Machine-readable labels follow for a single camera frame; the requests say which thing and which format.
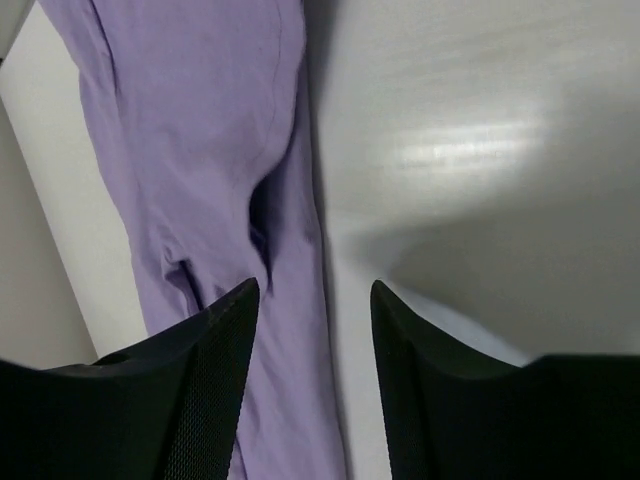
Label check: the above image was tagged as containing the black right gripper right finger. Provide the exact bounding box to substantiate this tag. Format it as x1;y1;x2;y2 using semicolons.
370;281;639;479

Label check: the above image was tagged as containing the purple t shirt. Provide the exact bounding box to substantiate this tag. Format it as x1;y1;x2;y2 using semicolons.
42;1;347;479

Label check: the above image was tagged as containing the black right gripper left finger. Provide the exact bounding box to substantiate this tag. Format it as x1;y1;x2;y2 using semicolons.
1;279;259;479

